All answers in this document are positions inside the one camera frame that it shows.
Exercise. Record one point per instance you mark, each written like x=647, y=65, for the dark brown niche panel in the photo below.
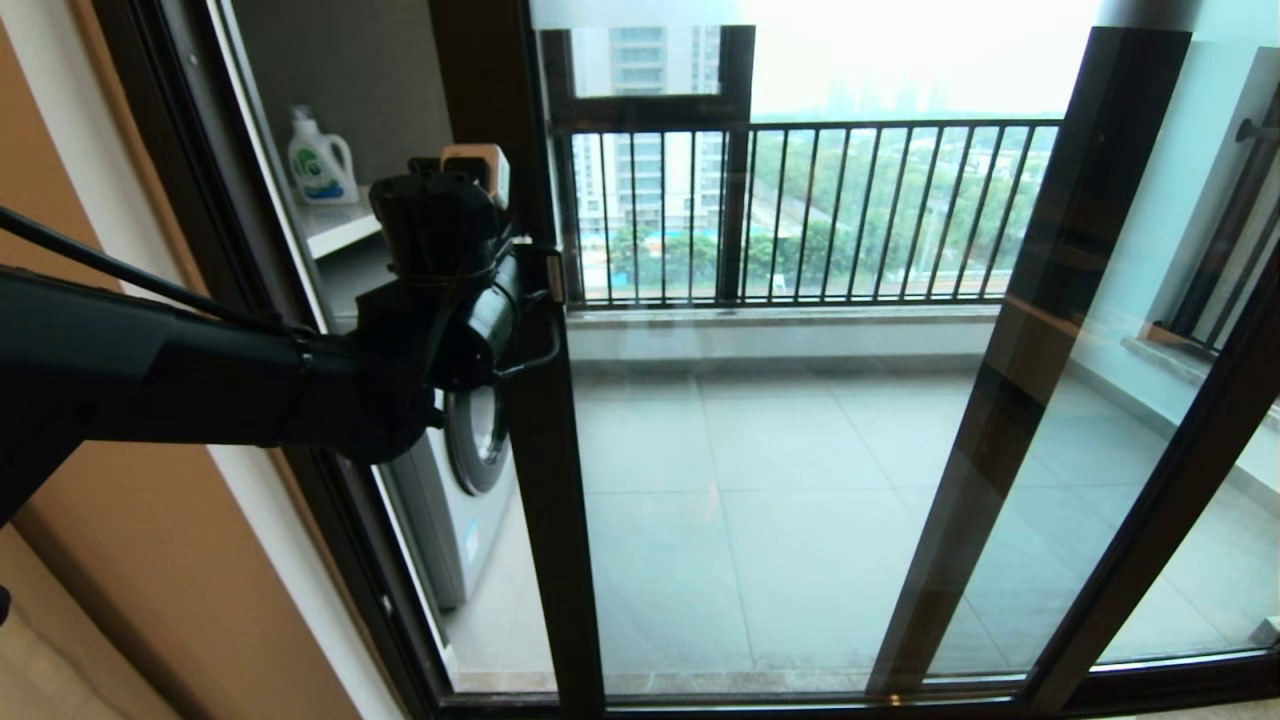
x=380, y=80

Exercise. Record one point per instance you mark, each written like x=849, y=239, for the white front-load washing machine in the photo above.
x=470, y=520

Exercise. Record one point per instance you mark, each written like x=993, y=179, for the white wall shelf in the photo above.
x=345, y=228

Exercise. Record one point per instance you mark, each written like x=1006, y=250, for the white detergent bottle green label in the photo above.
x=322, y=168

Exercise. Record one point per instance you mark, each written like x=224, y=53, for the dark brown fixed glass door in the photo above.
x=1110, y=150

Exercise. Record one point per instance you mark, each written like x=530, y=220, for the short grey stone sill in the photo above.
x=1180, y=365

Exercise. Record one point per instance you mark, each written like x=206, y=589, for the black balcony window frame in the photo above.
x=738, y=200

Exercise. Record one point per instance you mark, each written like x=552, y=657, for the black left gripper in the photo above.
x=460, y=320

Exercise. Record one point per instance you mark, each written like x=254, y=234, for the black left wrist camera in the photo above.
x=435, y=225

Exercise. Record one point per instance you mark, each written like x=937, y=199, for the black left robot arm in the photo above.
x=150, y=380

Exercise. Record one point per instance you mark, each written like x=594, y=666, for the long black balcony railing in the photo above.
x=900, y=126

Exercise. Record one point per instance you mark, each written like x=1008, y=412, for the long grey stone sill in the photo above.
x=780, y=316

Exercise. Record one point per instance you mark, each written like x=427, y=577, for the dark brown sliding glass door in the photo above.
x=540, y=450

